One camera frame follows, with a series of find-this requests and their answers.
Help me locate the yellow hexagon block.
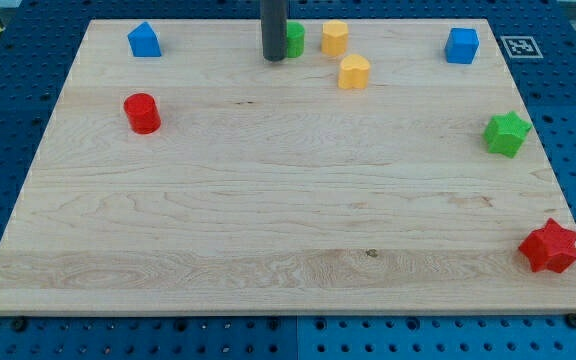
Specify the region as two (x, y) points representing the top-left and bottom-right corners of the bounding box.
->
(321, 20), (349, 56)

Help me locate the blue cube block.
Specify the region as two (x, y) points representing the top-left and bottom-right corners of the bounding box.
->
(444, 28), (479, 64)

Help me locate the green star block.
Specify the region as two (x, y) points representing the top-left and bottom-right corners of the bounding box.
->
(483, 111), (532, 158)

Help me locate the red star block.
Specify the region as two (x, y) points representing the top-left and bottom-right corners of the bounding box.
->
(518, 218), (576, 273)

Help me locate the wooden board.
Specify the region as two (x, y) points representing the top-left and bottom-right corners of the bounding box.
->
(0, 19), (576, 317)

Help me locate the yellow heart block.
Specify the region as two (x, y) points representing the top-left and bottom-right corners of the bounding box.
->
(338, 54), (371, 89)

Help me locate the green cylinder block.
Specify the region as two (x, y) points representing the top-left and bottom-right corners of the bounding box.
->
(286, 21), (306, 58)

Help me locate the red cylinder block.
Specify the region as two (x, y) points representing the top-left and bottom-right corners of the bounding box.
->
(123, 93), (161, 134)

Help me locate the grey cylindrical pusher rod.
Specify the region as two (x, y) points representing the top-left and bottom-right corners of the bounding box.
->
(260, 0), (288, 62)

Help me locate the blue house-shaped block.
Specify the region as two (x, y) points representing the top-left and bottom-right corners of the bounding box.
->
(127, 21), (162, 57)

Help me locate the white fiducial marker tag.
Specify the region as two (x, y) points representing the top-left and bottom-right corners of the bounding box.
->
(501, 35), (543, 59)

